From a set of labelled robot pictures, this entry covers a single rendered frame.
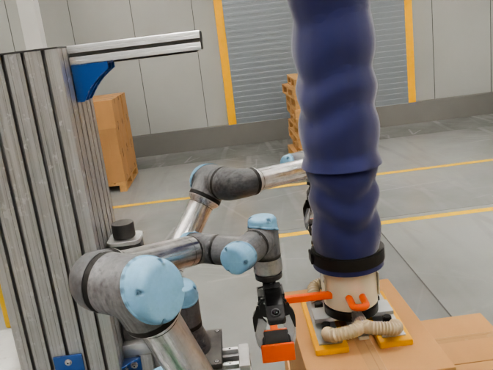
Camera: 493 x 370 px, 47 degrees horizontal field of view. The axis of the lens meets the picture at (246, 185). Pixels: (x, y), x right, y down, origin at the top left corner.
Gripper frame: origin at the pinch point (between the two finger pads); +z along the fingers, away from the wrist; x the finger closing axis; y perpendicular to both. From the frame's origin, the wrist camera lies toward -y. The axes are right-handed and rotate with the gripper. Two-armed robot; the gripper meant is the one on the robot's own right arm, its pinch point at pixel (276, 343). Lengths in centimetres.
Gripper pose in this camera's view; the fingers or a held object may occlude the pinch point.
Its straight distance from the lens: 157.8
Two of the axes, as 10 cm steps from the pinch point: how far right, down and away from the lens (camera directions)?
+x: -9.9, 1.3, -0.1
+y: -0.4, -2.7, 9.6
